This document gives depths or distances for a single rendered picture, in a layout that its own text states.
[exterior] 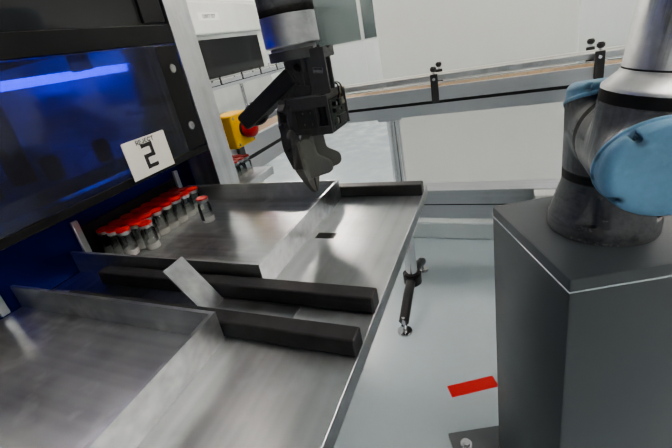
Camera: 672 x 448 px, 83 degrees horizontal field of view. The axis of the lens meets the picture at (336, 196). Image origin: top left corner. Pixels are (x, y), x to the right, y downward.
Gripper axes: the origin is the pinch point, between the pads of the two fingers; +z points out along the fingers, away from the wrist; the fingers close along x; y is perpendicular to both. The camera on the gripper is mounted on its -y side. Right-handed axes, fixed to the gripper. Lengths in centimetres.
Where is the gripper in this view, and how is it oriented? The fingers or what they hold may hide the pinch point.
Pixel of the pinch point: (309, 183)
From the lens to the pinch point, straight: 60.5
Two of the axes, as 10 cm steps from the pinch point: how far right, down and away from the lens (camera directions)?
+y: 9.2, -0.2, -4.0
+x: 3.6, -4.1, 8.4
